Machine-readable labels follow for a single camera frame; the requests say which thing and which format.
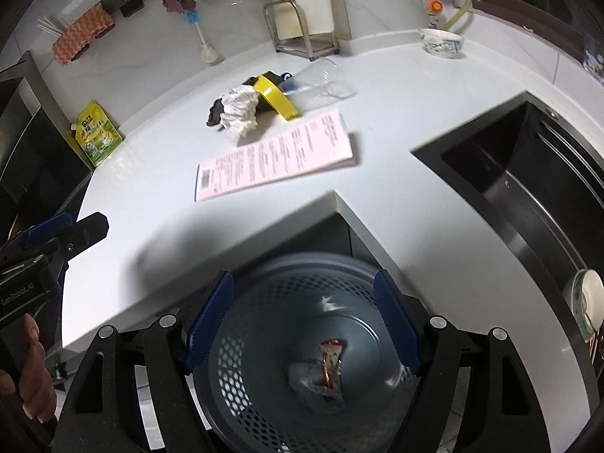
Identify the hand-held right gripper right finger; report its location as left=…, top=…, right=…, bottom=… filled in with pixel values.
left=373, top=270, right=553, bottom=453

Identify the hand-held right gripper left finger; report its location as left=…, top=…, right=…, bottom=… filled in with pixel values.
left=52, top=271, right=235, bottom=453

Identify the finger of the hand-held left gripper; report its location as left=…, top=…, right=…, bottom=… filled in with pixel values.
left=45, top=212, right=110, bottom=285
left=0, top=212, right=74, bottom=259

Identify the grey plastic mesh basket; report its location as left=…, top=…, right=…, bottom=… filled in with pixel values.
left=196, top=252, right=425, bottom=453

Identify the white tissue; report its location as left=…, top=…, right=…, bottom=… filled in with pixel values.
left=217, top=85, right=261, bottom=143

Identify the clear plastic cup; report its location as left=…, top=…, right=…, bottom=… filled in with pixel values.
left=293, top=58, right=357, bottom=105

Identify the person's left hand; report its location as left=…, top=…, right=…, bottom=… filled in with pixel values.
left=0, top=314, right=58, bottom=424

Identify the red and white snack wrapper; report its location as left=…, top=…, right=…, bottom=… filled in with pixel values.
left=320, top=339, right=346, bottom=399

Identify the black kitchen appliance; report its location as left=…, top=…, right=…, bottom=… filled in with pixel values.
left=0, top=52, right=93, bottom=256

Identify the green and yellow pouch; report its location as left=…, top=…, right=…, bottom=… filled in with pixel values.
left=74, top=101, right=124, bottom=167

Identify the grey crumpled plastic film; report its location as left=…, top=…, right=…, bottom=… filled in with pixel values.
left=287, top=361, right=347, bottom=417

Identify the dark brown crumpled scrap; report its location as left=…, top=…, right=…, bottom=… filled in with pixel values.
left=206, top=97, right=228, bottom=129

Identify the black kitchen sink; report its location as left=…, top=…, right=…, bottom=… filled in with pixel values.
left=410, top=91, right=604, bottom=435

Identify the pink printed paper sheet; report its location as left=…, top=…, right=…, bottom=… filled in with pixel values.
left=195, top=108, right=356, bottom=203

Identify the white bowl in sink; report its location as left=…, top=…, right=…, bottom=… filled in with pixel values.
left=561, top=269, right=604, bottom=346

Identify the orange zigzag dishcloth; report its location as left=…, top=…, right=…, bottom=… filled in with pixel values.
left=51, top=2, right=116, bottom=67

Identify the bundle of white chopsticks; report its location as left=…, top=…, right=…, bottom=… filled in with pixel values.
left=37, top=15, right=65, bottom=39

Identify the white bottle brush blue sponge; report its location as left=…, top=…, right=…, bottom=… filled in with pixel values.
left=185, top=9, right=223, bottom=65

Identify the yellow round lid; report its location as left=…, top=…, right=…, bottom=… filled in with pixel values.
left=251, top=71, right=301, bottom=122

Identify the blue twisted cloth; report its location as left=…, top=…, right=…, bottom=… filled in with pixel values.
left=277, top=72, right=304, bottom=101

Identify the white floral bowl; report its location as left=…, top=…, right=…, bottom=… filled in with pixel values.
left=418, top=27, right=466, bottom=60

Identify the steel cutting board rack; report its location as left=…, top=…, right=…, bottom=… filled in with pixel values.
left=262, top=0, right=341, bottom=61

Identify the glass mug with cartoon print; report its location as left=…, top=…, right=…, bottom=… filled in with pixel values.
left=582, top=33, right=604, bottom=77

